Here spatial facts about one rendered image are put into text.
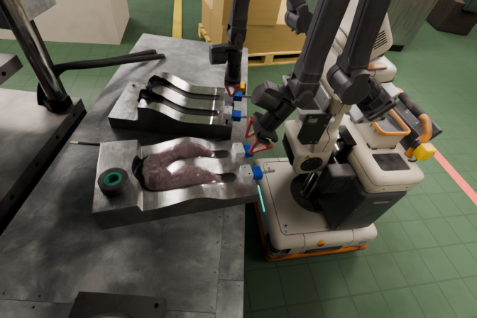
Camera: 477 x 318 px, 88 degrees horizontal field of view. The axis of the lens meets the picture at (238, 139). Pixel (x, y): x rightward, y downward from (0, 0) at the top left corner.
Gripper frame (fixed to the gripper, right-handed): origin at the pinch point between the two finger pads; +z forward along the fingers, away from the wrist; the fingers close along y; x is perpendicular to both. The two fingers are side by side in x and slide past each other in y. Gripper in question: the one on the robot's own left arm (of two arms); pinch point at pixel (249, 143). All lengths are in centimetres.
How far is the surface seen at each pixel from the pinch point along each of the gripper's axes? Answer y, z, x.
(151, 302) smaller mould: 37.6, 24.4, -20.5
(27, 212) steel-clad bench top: 7, 48, -52
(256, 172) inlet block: 2.3, 9.5, 9.4
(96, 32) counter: -259, 130, -69
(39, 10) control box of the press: -72, 27, -76
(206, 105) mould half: -33.1, 14.6, -4.9
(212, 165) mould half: -2.2, 16.6, -4.1
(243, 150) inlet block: -7.2, 9.9, 5.8
